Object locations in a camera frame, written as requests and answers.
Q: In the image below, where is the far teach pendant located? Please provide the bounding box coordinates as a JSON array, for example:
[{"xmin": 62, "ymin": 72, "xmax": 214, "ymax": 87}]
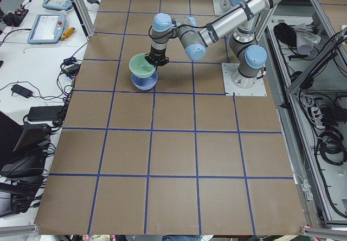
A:
[{"xmin": 42, "ymin": 0, "xmax": 72, "ymax": 11}]

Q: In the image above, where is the near teach pendant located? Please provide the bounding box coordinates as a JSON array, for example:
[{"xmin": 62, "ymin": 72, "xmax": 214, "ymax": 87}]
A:
[{"xmin": 27, "ymin": 14, "xmax": 66, "ymax": 45}]

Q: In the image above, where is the black power adapter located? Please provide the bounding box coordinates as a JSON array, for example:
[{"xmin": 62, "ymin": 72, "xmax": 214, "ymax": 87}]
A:
[{"xmin": 62, "ymin": 64, "xmax": 81, "ymax": 77}]

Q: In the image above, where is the teach pendant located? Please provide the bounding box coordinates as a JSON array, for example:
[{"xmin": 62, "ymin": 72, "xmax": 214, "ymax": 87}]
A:
[
  {"xmin": 27, "ymin": 14, "xmax": 66, "ymax": 45},
  {"xmin": 42, "ymin": 0, "xmax": 72, "ymax": 11}
]

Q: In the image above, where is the green bowl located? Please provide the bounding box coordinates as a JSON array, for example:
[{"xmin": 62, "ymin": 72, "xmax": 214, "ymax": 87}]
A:
[{"xmin": 128, "ymin": 53, "xmax": 155, "ymax": 78}]

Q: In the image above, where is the black phone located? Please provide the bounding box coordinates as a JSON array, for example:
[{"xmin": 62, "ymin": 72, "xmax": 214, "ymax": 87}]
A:
[{"xmin": 11, "ymin": 84, "xmax": 33, "ymax": 98}]

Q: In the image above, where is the gold cylinder tool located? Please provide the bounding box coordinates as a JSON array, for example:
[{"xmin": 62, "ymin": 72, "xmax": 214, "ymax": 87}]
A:
[{"xmin": 61, "ymin": 27, "xmax": 75, "ymax": 41}]

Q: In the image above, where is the black power brick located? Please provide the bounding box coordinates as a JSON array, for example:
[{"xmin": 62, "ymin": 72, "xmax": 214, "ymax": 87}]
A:
[{"xmin": 27, "ymin": 105, "xmax": 63, "ymax": 122}]

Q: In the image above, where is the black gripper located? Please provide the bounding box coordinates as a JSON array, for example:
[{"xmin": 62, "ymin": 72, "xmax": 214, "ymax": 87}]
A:
[{"xmin": 145, "ymin": 52, "xmax": 169, "ymax": 67}]

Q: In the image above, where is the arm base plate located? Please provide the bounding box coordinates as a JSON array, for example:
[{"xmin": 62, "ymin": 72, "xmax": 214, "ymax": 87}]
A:
[
  {"xmin": 221, "ymin": 63, "xmax": 267, "ymax": 97},
  {"xmin": 213, "ymin": 0, "xmax": 232, "ymax": 16}
]

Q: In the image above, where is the blue bowl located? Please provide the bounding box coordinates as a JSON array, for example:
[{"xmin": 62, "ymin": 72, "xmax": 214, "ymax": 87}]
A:
[{"xmin": 131, "ymin": 72, "xmax": 158, "ymax": 91}]

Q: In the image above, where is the aluminium frame post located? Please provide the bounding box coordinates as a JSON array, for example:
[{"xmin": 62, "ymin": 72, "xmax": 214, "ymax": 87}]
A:
[{"xmin": 70, "ymin": 0, "xmax": 95, "ymax": 37}]

